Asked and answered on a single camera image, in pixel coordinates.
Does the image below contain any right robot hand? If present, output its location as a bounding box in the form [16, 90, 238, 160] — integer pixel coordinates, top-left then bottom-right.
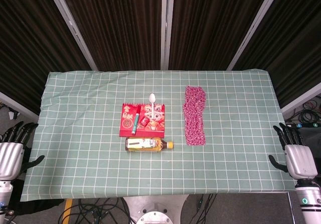
[268, 122, 318, 180]

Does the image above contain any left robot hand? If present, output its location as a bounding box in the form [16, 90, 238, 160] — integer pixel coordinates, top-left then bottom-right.
[0, 121, 45, 181]

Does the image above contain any pink patterned cloth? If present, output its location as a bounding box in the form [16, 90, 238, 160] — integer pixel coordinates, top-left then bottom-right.
[182, 85, 207, 146]

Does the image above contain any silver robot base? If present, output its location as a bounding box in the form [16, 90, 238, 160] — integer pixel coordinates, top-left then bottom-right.
[122, 195, 189, 224]

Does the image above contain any black foot pedal row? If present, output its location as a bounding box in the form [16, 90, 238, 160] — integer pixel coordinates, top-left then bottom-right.
[288, 123, 321, 130]

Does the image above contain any green grid tablecloth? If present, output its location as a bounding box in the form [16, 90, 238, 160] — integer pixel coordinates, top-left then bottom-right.
[19, 69, 309, 202]

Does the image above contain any yellow floor tape strip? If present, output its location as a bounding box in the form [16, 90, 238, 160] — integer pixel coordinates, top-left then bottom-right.
[61, 198, 73, 224]

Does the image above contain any red and green marker pen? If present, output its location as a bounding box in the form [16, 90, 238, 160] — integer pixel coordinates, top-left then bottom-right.
[131, 105, 141, 136]

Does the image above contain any tea bottle with yellow cap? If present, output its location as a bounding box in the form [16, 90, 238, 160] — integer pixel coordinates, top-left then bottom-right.
[125, 137, 175, 153]

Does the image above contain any white plastic spoon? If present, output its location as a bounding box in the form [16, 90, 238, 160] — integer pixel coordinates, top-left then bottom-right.
[148, 93, 157, 120]

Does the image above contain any black cable bundle with green plugs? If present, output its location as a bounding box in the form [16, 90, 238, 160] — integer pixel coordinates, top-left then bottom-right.
[285, 95, 321, 124]

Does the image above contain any grey partition bottom rail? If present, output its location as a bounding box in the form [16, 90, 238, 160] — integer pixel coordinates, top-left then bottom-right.
[280, 82, 321, 114]
[0, 91, 40, 121]

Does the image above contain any black floor cable bundle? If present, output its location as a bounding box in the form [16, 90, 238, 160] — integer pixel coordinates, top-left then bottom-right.
[58, 195, 131, 224]
[185, 193, 234, 224]

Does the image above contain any grey partition post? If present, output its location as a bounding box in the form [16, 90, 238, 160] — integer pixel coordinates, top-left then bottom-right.
[44, 0, 98, 71]
[226, 0, 288, 71]
[160, 0, 176, 71]

